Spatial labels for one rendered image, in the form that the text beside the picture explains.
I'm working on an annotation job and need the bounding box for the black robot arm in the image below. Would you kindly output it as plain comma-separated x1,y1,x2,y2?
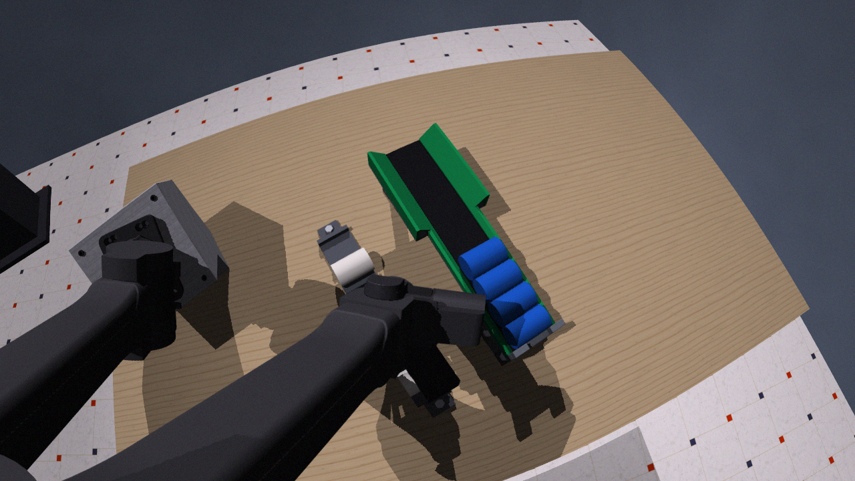
0,214,486,481

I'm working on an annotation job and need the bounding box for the blue cylinder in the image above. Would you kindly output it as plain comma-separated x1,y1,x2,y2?
502,304,552,349
458,236,508,281
488,281,538,327
472,259,523,304

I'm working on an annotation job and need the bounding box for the white cylinder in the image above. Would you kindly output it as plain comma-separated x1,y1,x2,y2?
330,248,375,287
397,370,420,397

